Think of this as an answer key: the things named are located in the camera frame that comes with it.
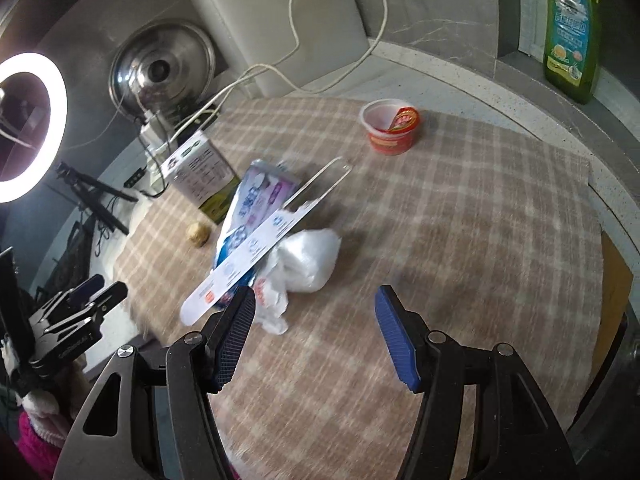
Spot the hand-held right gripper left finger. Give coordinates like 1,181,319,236
60,285,258,480

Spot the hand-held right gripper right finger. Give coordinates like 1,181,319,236
375,284,576,480

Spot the red plastic cup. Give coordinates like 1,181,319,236
360,99,422,156

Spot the green dish soap bottle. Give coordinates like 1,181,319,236
544,0,601,106

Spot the black tripod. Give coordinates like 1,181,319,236
55,161,138,236

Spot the brown cardboard piece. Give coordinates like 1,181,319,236
597,232,635,356

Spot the printed carton box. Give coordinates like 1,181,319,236
161,130,241,226

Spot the black power block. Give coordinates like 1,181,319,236
175,105,221,136

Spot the white cable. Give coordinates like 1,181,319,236
150,0,390,161
145,0,311,161

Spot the white charger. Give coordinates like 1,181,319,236
140,112,163,143

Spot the long white strip package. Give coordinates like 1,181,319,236
181,157,352,327

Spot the white plastic bag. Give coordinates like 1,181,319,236
255,227,343,336

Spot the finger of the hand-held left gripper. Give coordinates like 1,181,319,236
42,281,129,341
30,274,106,323

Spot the person's left forearm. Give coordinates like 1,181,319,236
12,382,76,480

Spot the white ring light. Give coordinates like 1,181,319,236
0,51,68,204

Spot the white power strip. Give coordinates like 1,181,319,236
145,135,176,193

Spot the blue and white plastic package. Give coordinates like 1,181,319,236
212,159,301,306

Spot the steel pot lid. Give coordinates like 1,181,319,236
109,19,217,111

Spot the beige plaid cloth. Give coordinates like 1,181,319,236
112,97,606,480

